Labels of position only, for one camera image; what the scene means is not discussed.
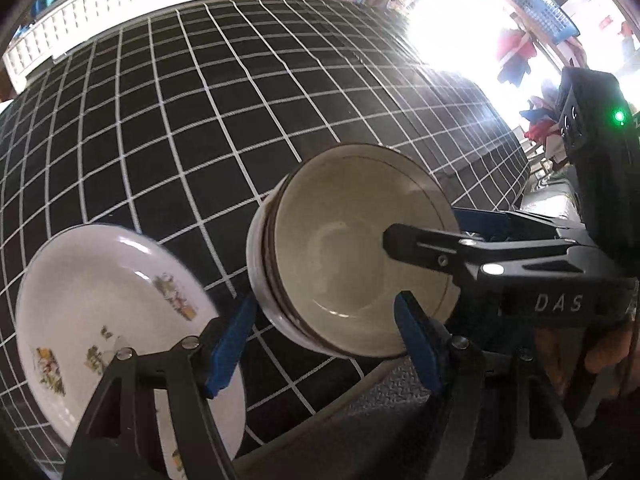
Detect black checked tablecloth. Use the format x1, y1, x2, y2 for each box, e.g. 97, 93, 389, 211
0, 0, 531, 466

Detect white tufted cabinet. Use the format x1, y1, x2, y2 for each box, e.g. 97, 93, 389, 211
2, 0, 183, 93

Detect red and blue hanging clothes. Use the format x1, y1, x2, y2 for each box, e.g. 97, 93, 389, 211
494, 25, 540, 87

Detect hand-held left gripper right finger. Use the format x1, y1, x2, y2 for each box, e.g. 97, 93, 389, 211
392, 290, 586, 480

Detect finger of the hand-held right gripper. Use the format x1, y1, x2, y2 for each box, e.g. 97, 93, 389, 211
382, 222, 596, 277
452, 207, 571, 242

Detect blue plastic basket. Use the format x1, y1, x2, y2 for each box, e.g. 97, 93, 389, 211
502, 0, 582, 41

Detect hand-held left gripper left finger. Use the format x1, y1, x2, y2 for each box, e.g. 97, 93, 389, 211
62, 292, 258, 480

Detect white plate with colourful print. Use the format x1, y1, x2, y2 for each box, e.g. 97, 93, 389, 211
15, 224, 247, 472

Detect person's right hand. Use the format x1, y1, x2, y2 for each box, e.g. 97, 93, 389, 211
536, 320, 640, 402

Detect brown rimmed bowl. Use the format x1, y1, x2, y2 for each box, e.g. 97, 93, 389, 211
267, 144, 458, 353

